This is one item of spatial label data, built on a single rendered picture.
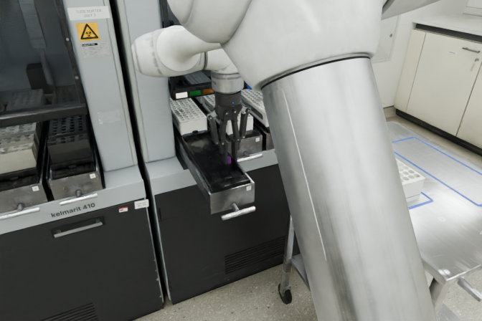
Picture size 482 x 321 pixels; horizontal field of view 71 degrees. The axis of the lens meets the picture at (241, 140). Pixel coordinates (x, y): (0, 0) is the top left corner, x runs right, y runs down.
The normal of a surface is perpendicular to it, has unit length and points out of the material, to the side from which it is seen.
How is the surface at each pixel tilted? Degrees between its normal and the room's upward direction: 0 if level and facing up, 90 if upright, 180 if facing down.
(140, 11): 90
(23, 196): 90
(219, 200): 90
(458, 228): 0
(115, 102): 90
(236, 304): 0
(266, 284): 0
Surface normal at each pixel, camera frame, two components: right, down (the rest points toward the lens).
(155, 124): 0.41, 0.44
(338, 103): 0.02, -0.04
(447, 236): 0.00, -0.88
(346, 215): -0.29, 0.04
